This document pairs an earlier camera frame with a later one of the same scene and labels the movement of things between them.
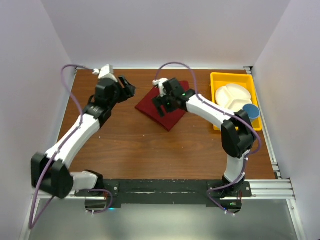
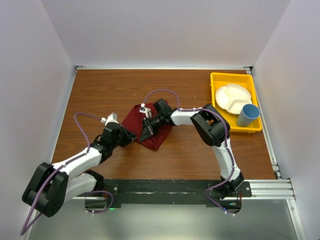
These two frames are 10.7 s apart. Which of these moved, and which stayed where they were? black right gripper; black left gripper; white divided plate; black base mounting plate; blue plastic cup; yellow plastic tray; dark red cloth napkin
Moved: dark red cloth napkin; black left gripper; black right gripper
Stayed: black base mounting plate; white divided plate; blue plastic cup; yellow plastic tray
